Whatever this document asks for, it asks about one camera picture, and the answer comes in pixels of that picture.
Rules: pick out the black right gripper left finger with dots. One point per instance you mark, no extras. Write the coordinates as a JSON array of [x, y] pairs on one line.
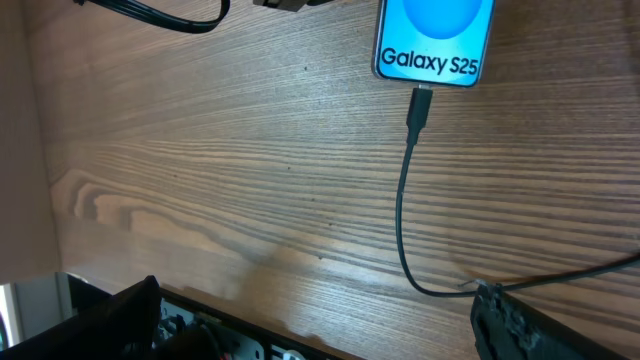
[[119, 327]]

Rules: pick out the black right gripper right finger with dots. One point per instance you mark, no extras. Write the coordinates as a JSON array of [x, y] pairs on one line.
[[506, 328]]

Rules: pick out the Galaxy S25 smartphone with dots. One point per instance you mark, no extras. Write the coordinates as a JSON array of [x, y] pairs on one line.
[[435, 42]]

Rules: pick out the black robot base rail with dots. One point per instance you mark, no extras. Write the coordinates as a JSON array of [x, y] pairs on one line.
[[236, 338]]

